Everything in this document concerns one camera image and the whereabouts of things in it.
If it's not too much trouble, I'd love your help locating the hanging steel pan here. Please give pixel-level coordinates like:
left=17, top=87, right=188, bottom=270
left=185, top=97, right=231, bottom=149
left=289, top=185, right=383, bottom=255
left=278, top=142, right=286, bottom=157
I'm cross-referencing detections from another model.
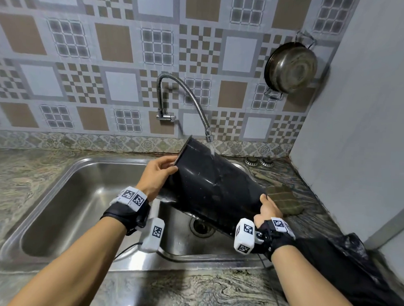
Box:
left=263, top=29, right=320, bottom=102

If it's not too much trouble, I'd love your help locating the person's left forearm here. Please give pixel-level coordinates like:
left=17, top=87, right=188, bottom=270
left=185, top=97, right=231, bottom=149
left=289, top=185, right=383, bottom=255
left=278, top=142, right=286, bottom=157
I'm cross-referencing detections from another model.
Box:
left=7, top=212, right=128, bottom=306

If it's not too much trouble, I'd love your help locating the person's right hand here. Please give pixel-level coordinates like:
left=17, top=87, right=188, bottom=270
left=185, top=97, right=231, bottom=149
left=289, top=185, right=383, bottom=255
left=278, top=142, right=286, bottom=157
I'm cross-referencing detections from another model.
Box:
left=253, top=194, right=284, bottom=230

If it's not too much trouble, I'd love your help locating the person's left hand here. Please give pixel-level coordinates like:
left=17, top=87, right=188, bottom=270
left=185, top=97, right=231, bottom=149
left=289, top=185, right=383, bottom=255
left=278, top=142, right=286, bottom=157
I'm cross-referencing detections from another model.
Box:
left=135, top=155, right=179, bottom=204

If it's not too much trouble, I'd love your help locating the black plastic bag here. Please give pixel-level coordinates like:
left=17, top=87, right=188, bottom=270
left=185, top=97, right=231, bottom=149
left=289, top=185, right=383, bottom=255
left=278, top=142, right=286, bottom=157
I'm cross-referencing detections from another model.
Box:
left=292, top=230, right=404, bottom=306

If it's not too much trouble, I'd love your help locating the green scouring pad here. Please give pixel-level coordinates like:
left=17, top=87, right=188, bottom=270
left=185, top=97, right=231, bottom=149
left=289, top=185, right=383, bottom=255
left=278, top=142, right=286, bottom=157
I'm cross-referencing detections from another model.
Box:
left=264, top=183, right=307, bottom=218

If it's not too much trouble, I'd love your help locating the metal sink drain strainer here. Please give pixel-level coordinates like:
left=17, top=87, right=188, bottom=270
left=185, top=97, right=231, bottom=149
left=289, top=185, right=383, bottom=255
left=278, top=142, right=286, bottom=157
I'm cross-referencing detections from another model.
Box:
left=189, top=216, right=217, bottom=239

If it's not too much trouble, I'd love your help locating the stainless steel sink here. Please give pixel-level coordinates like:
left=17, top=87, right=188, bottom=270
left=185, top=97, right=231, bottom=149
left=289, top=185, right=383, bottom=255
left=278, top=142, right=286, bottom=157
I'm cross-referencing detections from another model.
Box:
left=0, top=152, right=279, bottom=282

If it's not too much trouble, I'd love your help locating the white marker tag block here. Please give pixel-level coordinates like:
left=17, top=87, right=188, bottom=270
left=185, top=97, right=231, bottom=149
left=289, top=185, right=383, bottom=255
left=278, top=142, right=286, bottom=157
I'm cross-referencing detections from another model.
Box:
left=270, top=217, right=296, bottom=240
left=109, top=185, right=149, bottom=212

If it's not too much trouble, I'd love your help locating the thin black cable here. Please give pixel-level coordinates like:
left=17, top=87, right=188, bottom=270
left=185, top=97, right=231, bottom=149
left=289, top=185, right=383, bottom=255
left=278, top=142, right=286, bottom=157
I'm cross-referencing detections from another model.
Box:
left=114, top=241, right=143, bottom=261
left=256, top=254, right=285, bottom=306

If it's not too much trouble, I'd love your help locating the black wrist strap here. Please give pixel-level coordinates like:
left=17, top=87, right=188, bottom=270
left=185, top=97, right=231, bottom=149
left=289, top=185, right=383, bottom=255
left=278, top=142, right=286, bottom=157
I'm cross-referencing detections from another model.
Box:
left=100, top=197, right=151, bottom=237
left=254, top=222, right=298, bottom=263

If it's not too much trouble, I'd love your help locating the black plastic bin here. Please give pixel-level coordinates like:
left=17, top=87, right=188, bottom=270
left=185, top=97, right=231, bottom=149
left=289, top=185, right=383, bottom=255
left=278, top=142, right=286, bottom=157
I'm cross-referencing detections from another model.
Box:
left=159, top=134, right=271, bottom=240

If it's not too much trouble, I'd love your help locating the chrome flexible wall faucet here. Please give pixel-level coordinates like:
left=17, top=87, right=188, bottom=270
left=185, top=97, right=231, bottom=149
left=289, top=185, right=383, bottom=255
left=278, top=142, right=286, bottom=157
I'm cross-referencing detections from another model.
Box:
left=155, top=72, right=216, bottom=143

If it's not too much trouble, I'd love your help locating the person's right forearm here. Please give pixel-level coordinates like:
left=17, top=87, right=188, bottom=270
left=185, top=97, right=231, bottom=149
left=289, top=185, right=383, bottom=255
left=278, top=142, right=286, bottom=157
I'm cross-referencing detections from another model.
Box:
left=269, top=244, right=366, bottom=306

